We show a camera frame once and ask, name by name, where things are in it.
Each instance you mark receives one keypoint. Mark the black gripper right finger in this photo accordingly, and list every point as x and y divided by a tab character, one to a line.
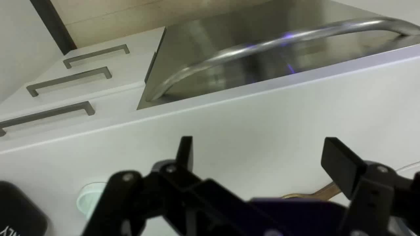
371	196

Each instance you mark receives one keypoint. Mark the stainless steel sink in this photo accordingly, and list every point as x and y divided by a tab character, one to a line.
262	17
305	32

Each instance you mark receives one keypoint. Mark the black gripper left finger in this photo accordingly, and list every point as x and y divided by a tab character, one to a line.
131	204

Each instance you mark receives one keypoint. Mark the dark trim strip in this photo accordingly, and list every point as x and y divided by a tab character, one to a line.
53	23

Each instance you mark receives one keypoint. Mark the white drawer cabinet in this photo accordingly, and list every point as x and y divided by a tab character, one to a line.
126	69

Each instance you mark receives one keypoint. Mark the light green bowl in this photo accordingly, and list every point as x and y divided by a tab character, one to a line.
89	196

